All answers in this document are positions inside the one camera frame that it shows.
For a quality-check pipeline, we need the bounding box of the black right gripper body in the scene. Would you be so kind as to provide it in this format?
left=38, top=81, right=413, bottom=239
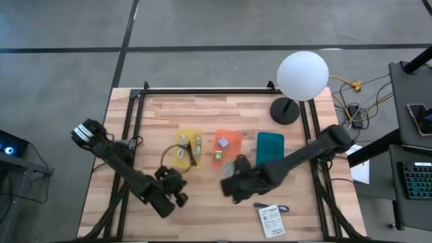
left=238, top=168, right=271, bottom=203

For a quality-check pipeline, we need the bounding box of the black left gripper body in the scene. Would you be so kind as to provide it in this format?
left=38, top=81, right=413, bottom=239
left=155, top=170, right=188, bottom=198

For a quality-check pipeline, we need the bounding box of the purple black cable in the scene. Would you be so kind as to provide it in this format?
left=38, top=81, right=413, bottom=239
left=252, top=202, right=290, bottom=213

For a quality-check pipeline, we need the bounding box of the orange translucent plastic bin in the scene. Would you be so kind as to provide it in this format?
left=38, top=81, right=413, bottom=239
left=211, top=129, right=244, bottom=172

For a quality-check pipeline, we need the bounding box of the dark brown cable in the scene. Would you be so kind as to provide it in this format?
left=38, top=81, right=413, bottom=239
left=184, top=140, right=198, bottom=168

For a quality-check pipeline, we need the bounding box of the white printed booklet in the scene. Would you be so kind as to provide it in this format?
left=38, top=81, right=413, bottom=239
left=257, top=204, right=286, bottom=239

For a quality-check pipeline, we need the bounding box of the teal plastic bin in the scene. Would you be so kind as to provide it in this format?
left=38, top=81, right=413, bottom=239
left=255, top=131, right=286, bottom=168

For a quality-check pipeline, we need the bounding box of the yellow translucent plastic bin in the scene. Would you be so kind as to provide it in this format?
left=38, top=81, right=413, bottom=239
left=173, top=128, right=203, bottom=169

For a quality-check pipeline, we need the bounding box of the white paper sheet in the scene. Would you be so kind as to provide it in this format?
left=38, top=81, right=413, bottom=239
left=345, top=144, right=371, bottom=185

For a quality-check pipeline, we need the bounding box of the white globe table lamp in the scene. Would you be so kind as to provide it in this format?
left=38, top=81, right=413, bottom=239
left=269, top=50, right=330, bottom=126

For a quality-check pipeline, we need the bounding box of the black power brick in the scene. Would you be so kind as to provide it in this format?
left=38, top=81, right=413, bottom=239
left=347, top=104, right=365, bottom=130

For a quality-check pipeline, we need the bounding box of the black desk crossbar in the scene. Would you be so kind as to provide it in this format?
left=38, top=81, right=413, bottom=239
left=347, top=128, right=402, bottom=169

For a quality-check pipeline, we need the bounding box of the dark desk top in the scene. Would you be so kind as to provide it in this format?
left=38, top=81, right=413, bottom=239
left=387, top=144, right=432, bottom=234

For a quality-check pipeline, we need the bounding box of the grey computer stand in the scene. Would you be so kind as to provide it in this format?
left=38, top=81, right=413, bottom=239
left=0, top=153, right=55, bottom=243

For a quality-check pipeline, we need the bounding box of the black computer with blue light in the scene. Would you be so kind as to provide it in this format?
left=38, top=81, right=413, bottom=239
left=0, top=130, right=30, bottom=159

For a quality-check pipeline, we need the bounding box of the backlit black keyboard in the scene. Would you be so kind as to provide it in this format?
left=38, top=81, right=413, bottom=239
left=401, top=162, right=432, bottom=200

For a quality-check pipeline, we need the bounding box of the grey desk top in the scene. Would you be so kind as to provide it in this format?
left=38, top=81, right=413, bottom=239
left=387, top=60, right=432, bottom=151

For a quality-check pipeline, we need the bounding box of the black smartphone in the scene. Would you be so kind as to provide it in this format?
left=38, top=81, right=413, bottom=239
left=406, top=103, right=432, bottom=137

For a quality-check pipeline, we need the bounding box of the black monitor pole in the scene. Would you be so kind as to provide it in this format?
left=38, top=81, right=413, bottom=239
left=403, top=45, right=432, bottom=75

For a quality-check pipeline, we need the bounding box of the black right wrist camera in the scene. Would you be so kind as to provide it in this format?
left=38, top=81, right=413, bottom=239
left=235, top=154, right=252, bottom=171

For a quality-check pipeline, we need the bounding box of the black left camera cable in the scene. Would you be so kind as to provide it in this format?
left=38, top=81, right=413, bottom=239
left=159, top=143, right=197, bottom=173

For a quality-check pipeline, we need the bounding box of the black aluminium table frame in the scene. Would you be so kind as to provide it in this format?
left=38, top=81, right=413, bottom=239
left=77, top=80, right=369, bottom=242

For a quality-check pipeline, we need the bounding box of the yellow floor cable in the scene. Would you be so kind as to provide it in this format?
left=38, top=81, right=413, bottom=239
left=329, top=76, right=394, bottom=122

